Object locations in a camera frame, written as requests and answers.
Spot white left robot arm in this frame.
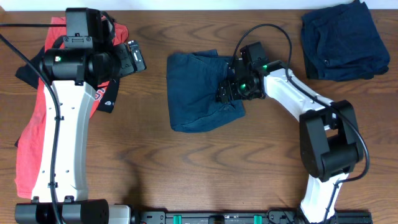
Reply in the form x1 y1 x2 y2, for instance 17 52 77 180
15 37 146 223

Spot navy blue shorts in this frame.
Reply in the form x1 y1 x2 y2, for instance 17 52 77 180
166 49 245 133

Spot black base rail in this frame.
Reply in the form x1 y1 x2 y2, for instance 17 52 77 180
130 209 373 224

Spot red t-shirt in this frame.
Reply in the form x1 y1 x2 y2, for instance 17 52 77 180
14 15 129 200

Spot folded navy garment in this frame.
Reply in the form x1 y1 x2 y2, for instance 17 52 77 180
301 1 391 82

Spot black garment under shirt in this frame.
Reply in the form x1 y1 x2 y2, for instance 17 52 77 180
15 65 119 149

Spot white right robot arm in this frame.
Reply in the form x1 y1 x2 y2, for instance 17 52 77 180
216 59 369 223

